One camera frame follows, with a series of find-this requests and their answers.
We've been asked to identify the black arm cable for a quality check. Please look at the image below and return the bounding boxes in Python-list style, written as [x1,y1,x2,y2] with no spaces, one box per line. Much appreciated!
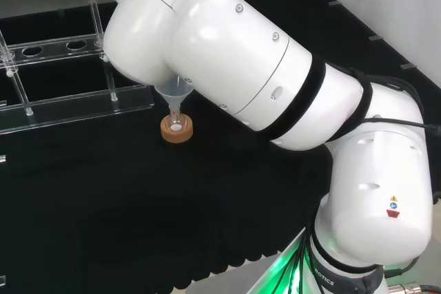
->
[347,67,441,205]

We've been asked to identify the clear acrylic funnel stand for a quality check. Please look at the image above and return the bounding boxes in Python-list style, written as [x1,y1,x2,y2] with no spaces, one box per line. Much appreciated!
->
[0,0,155,136]

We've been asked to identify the brown cork ring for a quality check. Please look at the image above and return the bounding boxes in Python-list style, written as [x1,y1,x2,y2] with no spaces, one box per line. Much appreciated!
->
[160,114,194,144]

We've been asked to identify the translucent plastic funnel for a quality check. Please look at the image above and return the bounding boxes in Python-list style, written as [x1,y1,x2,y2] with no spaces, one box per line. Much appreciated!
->
[153,74,195,120]

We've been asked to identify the black and green cable bundle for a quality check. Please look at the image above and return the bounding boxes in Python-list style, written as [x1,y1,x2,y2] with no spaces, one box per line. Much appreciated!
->
[274,227,313,294]

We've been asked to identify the clear round-bottom flask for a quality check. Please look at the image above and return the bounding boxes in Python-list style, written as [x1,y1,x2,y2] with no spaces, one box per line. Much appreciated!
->
[164,105,189,135]

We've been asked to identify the black table cloth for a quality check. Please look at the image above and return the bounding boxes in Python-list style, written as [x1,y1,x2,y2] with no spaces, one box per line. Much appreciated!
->
[0,0,441,290]

